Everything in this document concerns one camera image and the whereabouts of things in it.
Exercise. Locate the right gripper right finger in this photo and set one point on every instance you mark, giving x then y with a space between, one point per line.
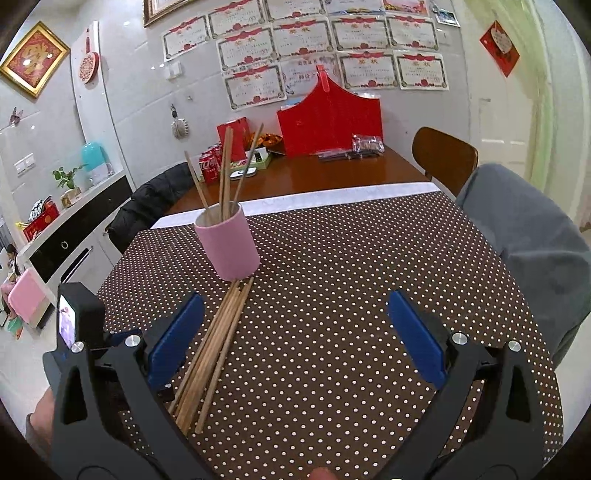
485 420

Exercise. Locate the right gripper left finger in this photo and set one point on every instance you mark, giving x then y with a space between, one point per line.
99 433

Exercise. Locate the person's left hand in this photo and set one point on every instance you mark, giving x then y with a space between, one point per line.
39 426

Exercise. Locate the person's right hand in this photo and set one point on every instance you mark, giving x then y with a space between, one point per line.
322 473

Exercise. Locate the white black sideboard cabinet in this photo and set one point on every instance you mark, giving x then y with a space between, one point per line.
76 247

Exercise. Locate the red box on sideboard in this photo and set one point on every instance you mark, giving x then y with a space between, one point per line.
46 214

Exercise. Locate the black jacket on chair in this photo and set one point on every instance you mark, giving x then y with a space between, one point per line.
147 204

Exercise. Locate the small potted green plant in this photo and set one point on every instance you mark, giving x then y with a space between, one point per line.
66 179

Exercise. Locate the teal white humidifier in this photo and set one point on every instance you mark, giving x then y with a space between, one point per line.
96 163

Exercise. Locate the pink cylindrical chopstick cup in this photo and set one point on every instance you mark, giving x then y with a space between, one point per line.
228 244

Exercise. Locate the brown polka dot table mat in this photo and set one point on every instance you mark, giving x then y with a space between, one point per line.
317 376

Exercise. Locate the red cola can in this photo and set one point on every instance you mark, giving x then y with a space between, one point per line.
209 168

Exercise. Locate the white small device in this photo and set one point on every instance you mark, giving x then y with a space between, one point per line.
238 174

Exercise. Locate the red tall box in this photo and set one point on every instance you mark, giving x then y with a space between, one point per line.
240 137

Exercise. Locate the green snack tray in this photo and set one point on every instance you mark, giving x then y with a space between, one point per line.
260 160

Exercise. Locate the red round hanging ornament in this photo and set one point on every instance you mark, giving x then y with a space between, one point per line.
90 62

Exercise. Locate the gold framed red picture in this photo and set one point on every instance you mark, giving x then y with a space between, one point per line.
33 61

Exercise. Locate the brown wooden chair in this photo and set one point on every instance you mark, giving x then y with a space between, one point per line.
445 158

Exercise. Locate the plastic candy bag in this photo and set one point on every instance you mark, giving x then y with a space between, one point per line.
366 145

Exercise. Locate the red gift bag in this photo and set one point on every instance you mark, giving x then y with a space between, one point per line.
328 118

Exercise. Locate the plum blossom framed painting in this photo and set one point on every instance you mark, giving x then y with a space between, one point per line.
154 10

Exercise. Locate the red heart door decoration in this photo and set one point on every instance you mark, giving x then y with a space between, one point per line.
500 46

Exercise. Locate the hanging wall brush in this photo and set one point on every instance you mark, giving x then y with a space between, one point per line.
179 126

